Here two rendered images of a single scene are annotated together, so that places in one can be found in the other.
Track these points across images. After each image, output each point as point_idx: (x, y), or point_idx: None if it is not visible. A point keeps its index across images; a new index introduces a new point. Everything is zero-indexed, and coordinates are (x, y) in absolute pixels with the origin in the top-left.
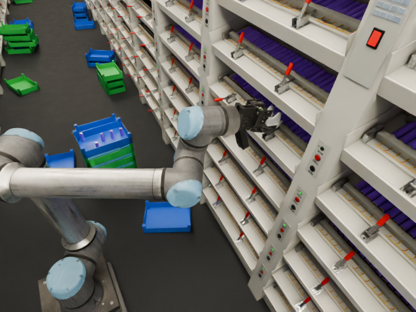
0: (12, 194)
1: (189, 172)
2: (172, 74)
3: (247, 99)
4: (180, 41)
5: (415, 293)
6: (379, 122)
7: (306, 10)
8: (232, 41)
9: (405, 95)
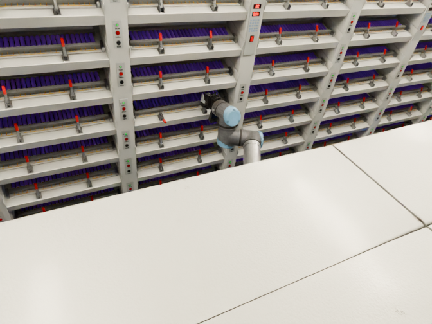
0: None
1: (252, 130)
2: (36, 170)
3: (207, 96)
4: (29, 131)
5: (284, 101)
6: None
7: (202, 40)
8: (141, 82)
9: (263, 49)
